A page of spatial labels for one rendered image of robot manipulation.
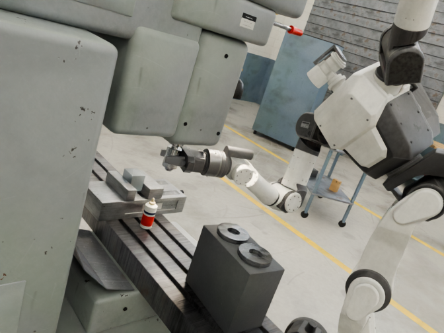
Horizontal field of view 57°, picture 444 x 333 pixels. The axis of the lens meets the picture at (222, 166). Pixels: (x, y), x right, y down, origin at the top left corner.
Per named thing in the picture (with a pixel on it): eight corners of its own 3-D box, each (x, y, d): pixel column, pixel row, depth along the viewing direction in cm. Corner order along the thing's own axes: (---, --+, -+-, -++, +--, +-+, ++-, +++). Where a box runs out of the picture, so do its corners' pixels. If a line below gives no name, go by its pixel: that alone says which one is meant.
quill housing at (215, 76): (183, 124, 138) (211, 28, 128) (221, 149, 125) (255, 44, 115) (133, 119, 125) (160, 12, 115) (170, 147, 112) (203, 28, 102)
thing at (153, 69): (132, 108, 126) (153, 22, 117) (176, 139, 110) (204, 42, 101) (71, 101, 112) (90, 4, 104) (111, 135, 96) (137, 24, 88)
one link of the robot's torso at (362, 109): (398, 164, 152) (341, 88, 158) (478, 118, 124) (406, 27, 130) (349, 199, 137) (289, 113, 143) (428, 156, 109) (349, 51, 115)
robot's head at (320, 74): (325, 94, 139) (310, 73, 140) (351, 74, 134) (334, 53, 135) (320, 93, 133) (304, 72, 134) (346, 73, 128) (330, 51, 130)
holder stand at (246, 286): (217, 275, 126) (238, 219, 119) (261, 327, 110) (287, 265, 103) (184, 280, 118) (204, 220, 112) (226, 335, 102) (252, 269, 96)
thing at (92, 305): (168, 244, 171) (176, 219, 167) (219, 298, 148) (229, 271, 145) (45, 263, 137) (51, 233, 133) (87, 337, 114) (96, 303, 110)
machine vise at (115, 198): (160, 193, 167) (168, 169, 163) (182, 212, 157) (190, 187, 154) (78, 199, 142) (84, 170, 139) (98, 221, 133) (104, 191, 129)
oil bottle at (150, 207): (147, 222, 142) (155, 194, 138) (153, 228, 139) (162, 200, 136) (137, 223, 139) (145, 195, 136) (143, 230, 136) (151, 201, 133)
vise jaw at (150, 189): (140, 179, 156) (143, 170, 155) (161, 198, 147) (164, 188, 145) (126, 180, 152) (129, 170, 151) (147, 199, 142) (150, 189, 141)
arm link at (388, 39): (423, 10, 112) (409, 54, 122) (389, 9, 113) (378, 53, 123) (433, 31, 104) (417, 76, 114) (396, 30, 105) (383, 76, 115)
